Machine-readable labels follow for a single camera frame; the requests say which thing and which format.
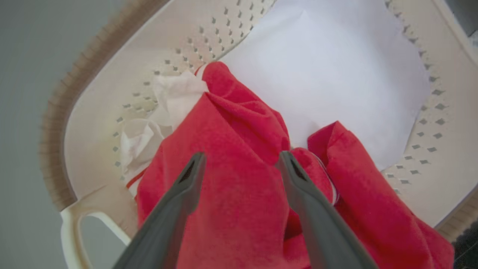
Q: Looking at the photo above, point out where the cream plastic laundry basket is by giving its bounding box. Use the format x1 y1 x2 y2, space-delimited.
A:
39 0 478 269

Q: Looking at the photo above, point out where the crumpled white cloth red stripe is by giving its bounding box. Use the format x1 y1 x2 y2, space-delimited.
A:
119 69 209 198

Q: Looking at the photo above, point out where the red garment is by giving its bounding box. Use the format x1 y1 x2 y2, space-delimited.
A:
135 62 455 269

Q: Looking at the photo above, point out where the smooth white cloth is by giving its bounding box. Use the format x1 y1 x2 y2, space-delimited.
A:
220 0 432 170

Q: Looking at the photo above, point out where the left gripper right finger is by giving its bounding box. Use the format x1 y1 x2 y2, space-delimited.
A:
276 151 378 269

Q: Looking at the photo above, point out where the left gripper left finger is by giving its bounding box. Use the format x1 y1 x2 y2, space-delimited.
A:
112 151 207 269

